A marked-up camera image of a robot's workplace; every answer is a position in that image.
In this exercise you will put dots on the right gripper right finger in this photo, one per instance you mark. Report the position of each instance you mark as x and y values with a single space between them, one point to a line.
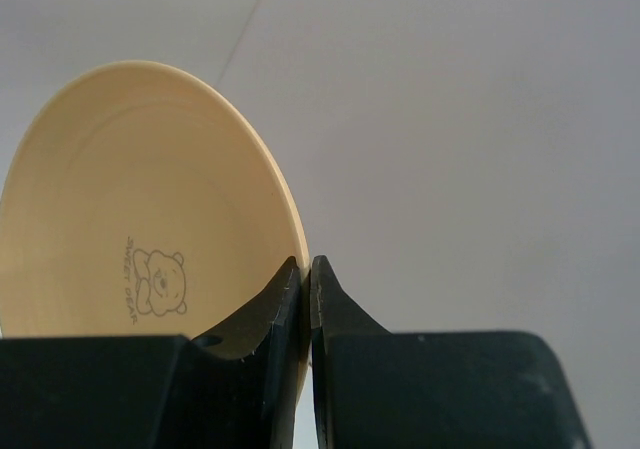
344 406

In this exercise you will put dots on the yellow bear plate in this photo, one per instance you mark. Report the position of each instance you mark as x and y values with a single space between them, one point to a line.
141 202

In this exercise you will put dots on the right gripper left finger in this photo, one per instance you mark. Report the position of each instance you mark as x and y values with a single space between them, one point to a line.
260 349

